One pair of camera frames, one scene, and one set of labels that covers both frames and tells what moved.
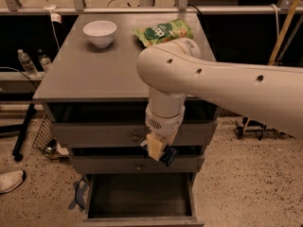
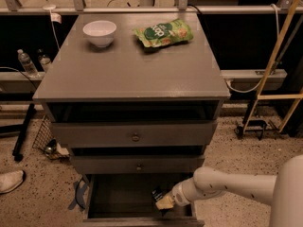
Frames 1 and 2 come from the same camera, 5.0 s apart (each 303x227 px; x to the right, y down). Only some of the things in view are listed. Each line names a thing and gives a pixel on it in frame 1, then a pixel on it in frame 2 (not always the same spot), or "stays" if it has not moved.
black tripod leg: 17,151 stays
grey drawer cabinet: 96,100 stays
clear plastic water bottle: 27,63 stays
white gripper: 165,123 -> 178,194
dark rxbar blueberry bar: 169,152 -> 157,194
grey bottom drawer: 141,200 stays
